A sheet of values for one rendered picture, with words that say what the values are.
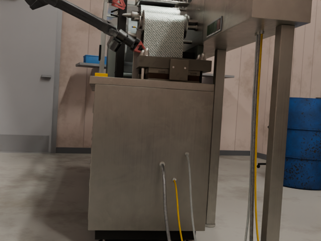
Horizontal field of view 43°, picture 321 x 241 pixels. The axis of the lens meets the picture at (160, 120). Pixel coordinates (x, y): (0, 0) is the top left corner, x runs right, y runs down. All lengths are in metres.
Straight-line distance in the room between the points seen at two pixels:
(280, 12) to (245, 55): 4.97
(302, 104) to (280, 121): 2.49
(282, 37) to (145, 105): 0.78
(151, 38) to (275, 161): 1.07
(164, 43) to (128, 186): 0.86
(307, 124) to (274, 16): 2.64
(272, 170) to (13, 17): 4.54
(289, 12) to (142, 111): 0.88
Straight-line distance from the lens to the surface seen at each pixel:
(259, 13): 1.70
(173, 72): 2.21
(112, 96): 2.13
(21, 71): 5.69
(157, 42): 2.43
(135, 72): 2.48
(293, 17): 1.76
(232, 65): 6.57
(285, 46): 1.81
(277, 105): 1.78
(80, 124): 5.80
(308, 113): 4.27
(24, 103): 5.68
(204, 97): 2.20
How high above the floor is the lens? 0.79
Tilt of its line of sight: 3 degrees down
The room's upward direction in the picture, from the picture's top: 3 degrees clockwise
